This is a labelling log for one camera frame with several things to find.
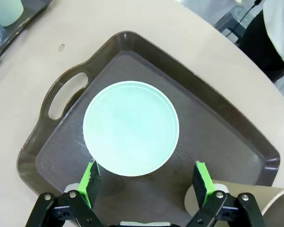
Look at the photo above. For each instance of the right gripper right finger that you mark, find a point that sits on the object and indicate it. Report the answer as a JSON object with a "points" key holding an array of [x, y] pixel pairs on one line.
{"points": [[201, 182]]}

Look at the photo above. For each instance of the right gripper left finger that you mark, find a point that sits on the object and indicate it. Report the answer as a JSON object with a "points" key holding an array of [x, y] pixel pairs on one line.
{"points": [[91, 179]]}

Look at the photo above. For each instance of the tall brown cup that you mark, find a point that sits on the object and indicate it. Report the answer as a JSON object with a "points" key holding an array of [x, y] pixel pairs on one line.
{"points": [[262, 197]]}

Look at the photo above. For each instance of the mint green bowl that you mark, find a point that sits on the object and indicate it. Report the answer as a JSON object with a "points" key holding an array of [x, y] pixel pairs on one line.
{"points": [[131, 128]]}

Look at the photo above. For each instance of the tall green cup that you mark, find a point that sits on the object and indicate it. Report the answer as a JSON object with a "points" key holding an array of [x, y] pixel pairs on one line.
{"points": [[7, 11]]}

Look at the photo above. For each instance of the dark brown plastic tray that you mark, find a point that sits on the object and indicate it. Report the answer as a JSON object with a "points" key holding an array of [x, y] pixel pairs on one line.
{"points": [[32, 17], [203, 123]]}

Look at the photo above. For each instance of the grey plastic stool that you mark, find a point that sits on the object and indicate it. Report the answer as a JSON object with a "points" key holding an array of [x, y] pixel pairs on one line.
{"points": [[229, 21]]}

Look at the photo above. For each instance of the person in cream sweater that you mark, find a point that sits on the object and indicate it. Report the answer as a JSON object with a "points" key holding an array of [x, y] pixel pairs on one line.
{"points": [[279, 28]]}

